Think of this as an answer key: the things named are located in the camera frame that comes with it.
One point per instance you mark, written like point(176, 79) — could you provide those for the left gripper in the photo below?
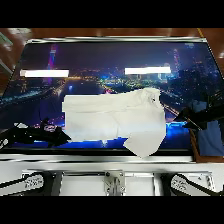
point(56, 135)

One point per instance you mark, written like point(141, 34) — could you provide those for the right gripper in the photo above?
point(190, 116)

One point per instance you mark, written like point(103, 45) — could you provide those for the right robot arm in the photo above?
point(213, 113)

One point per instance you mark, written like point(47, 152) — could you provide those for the blue garment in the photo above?
point(210, 140)

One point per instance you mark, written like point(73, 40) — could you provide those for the white T-shirt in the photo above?
point(113, 120)

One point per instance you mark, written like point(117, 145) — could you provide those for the silver frame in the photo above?
point(113, 173)

